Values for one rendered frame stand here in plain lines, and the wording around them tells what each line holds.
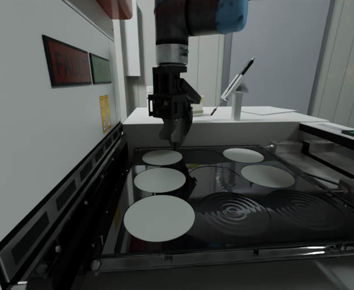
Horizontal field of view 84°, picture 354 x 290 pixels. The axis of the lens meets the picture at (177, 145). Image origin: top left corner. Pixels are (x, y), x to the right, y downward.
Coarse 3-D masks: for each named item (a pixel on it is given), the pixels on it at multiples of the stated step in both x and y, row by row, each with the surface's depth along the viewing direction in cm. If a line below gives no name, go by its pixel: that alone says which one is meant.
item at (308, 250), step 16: (128, 256) 21; (144, 256) 21; (176, 256) 21; (192, 256) 21; (208, 256) 21; (224, 256) 21; (240, 256) 21; (256, 256) 21; (272, 256) 22; (288, 256) 22; (304, 256) 22; (320, 256) 22; (96, 272) 20
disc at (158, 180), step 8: (160, 168) 43; (168, 168) 43; (136, 176) 39; (144, 176) 39; (152, 176) 39; (160, 176) 39; (168, 176) 39; (176, 176) 39; (184, 176) 39; (136, 184) 36; (144, 184) 36; (152, 184) 36; (160, 184) 36; (168, 184) 36; (176, 184) 36; (160, 192) 34
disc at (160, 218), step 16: (144, 208) 29; (160, 208) 29; (176, 208) 29; (192, 208) 29; (128, 224) 26; (144, 224) 26; (160, 224) 26; (176, 224) 26; (192, 224) 26; (144, 240) 24; (160, 240) 24
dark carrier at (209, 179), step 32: (192, 160) 47; (224, 160) 47; (128, 192) 34; (192, 192) 34; (224, 192) 34; (256, 192) 34; (288, 192) 34; (320, 192) 34; (224, 224) 26; (256, 224) 26; (288, 224) 26; (320, 224) 26; (352, 224) 26
